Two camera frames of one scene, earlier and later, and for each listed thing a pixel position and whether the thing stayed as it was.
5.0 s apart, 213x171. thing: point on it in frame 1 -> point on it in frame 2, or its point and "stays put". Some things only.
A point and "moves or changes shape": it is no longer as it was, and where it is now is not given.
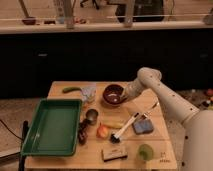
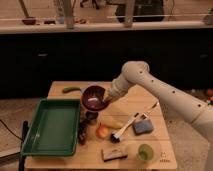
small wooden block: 109,154 stays put
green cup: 146,152 stays put
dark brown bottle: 83,133 stays put
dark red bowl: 112,94 moves or changes shape
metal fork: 146,113 stays put
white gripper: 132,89 -> 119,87
